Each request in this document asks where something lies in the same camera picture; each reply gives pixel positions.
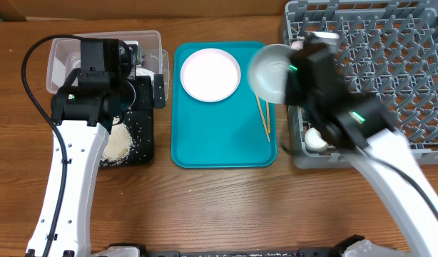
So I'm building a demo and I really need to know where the pile of rice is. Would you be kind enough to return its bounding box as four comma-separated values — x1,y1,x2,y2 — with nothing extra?
100,116,152,167

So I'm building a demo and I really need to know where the large white plate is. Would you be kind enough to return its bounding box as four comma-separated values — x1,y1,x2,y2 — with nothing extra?
180,48,241,103

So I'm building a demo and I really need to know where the wooden chopstick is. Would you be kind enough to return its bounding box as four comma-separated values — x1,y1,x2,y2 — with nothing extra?
255,95,271,142
266,102,271,134

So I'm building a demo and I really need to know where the grey bowl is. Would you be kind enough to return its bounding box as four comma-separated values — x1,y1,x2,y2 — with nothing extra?
248,44,295,104

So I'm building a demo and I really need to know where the white paper cup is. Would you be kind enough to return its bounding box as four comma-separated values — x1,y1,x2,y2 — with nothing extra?
304,128,329,152

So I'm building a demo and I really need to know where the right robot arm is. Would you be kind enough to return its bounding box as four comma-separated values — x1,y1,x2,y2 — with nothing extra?
285,41,438,256

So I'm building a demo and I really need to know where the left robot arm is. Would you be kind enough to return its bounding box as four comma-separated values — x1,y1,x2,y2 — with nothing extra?
26,37,165,256

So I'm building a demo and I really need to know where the grey dishwasher rack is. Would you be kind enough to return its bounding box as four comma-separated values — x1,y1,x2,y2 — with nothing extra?
280,0,438,165

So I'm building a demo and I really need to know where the black plastic tray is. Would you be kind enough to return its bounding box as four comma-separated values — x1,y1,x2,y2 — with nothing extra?
97,106,156,168

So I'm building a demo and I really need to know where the teal serving tray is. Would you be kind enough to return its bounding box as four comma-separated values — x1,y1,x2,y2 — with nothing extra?
171,41,277,168

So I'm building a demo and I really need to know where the clear plastic bin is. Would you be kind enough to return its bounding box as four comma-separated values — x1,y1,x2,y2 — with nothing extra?
46,30,170,94

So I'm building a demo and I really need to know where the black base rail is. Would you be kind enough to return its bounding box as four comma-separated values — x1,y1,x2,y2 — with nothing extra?
90,246,398,257

